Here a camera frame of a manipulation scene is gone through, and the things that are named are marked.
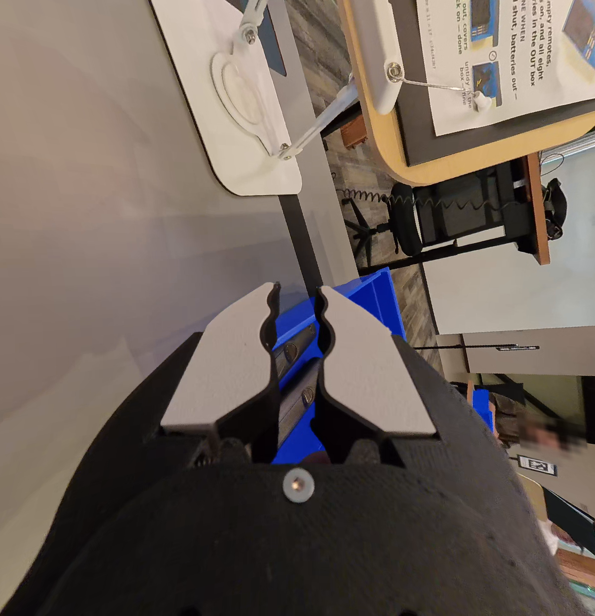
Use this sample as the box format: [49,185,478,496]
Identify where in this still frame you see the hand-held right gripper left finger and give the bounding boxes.
[160,281,283,464]

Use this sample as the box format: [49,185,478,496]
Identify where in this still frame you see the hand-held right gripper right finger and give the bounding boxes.
[311,285,438,464]

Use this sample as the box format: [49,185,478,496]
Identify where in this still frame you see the blue plastic bin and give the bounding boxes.
[270,267,408,466]

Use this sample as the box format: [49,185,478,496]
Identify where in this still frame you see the black floor pole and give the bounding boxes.
[413,343,541,352]

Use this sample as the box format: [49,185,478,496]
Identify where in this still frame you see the small blue storage bin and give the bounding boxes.
[472,387,495,434]

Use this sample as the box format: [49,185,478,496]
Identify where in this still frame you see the white sign black symbol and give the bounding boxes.
[518,455,559,478]

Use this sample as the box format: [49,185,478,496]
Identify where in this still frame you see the wooden board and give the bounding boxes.
[338,0,595,187]

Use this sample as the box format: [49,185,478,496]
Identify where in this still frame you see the black backing panel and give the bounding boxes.
[394,0,595,167]

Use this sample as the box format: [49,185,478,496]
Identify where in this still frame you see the black tilted panel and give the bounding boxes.
[542,486,595,557]

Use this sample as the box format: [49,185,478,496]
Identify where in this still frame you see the brown wooden box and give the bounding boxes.
[341,115,368,151]

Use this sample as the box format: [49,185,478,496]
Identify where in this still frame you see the black headset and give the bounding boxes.
[543,178,568,240]

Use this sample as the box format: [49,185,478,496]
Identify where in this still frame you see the white metal document stand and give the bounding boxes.
[148,0,405,198]

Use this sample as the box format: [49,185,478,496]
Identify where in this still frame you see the printed instruction sheet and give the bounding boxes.
[417,0,595,138]

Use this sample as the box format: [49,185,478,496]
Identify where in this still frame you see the black coiled cable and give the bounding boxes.
[337,187,526,213]

